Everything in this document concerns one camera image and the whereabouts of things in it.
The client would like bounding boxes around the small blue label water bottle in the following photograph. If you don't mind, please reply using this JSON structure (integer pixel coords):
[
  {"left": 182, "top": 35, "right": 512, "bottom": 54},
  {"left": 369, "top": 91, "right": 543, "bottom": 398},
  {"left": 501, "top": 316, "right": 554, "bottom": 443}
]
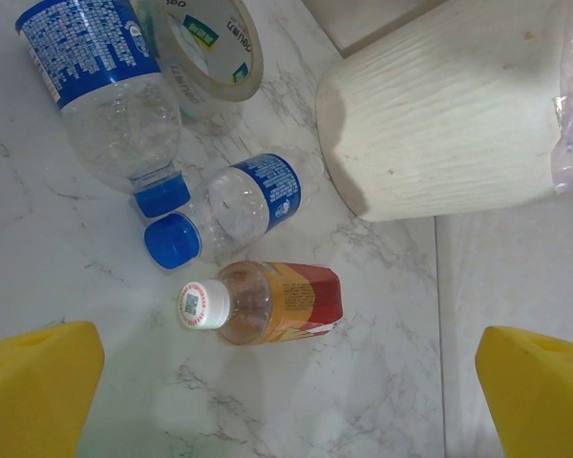
[{"left": 142, "top": 145, "right": 327, "bottom": 274}]

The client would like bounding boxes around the cream ribbed waste bin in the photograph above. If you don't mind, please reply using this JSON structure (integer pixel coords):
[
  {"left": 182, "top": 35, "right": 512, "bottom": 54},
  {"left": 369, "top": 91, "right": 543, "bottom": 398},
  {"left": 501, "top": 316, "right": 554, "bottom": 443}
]
[{"left": 314, "top": 0, "right": 573, "bottom": 224}]

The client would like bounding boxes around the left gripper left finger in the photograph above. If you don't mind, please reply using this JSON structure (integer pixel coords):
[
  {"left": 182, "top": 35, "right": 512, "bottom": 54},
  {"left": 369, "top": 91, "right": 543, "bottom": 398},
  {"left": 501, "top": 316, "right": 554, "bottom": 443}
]
[{"left": 0, "top": 321, "right": 106, "bottom": 458}]

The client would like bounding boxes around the red orange label bottle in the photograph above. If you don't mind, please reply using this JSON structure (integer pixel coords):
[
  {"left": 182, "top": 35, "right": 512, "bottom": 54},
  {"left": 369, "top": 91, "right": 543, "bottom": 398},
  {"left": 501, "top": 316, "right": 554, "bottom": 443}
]
[{"left": 175, "top": 260, "right": 345, "bottom": 347}]

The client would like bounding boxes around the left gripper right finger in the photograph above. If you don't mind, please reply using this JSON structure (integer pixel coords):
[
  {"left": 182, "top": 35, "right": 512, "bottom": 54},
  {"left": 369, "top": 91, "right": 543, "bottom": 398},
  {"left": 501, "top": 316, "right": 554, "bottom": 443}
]
[{"left": 475, "top": 325, "right": 573, "bottom": 458}]

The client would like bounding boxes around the grey adhesive tape roll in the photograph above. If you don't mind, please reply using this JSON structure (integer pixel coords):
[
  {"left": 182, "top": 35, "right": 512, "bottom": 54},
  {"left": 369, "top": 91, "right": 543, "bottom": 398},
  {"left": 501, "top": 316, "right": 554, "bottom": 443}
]
[{"left": 133, "top": 0, "right": 265, "bottom": 126}]

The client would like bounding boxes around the large blue label water bottle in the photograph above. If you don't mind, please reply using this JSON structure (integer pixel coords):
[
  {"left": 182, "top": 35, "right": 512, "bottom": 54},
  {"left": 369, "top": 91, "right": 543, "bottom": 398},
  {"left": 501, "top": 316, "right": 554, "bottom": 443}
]
[{"left": 14, "top": 0, "right": 193, "bottom": 231}]

